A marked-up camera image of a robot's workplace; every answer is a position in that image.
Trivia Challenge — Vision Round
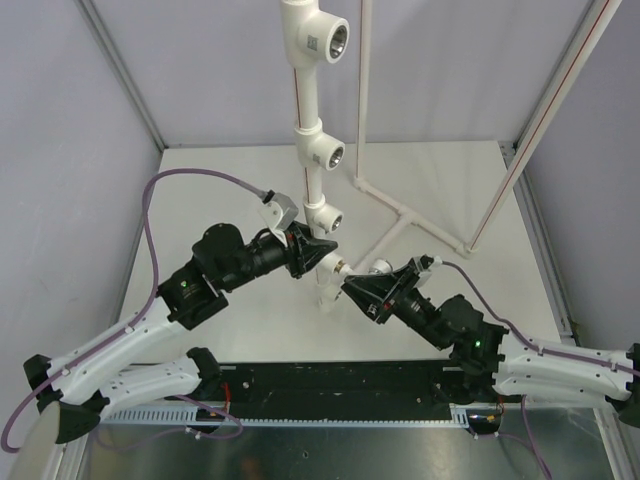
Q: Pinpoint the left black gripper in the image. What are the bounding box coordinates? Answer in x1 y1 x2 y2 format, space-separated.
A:
222 223 340 293

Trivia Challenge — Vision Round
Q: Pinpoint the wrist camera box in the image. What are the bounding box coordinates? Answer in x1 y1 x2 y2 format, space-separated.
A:
413 255 443 281
259 191 299 232

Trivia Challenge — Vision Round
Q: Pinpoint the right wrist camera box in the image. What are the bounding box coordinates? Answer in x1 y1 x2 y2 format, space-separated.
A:
413 255 443 281

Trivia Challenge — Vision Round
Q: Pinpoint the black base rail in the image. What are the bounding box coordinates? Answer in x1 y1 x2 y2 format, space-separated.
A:
128 360 523 419

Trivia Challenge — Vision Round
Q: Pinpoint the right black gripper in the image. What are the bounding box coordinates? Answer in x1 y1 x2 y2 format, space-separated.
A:
340 264 447 350

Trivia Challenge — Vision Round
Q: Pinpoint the white PVC pipe frame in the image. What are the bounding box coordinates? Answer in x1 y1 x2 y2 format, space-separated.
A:
278 0 625 313

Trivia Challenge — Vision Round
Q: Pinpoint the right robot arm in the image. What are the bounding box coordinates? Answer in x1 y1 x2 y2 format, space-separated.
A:
341 255 639 427

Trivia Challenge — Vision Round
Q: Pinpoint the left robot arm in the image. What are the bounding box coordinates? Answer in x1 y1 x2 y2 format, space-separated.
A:
23 222 338 444

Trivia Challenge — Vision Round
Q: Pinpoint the aluminium table frame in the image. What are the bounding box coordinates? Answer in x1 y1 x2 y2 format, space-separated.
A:
60 398 639 479

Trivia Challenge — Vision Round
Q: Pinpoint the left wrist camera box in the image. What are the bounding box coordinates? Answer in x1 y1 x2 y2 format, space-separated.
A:
259 191 299 232

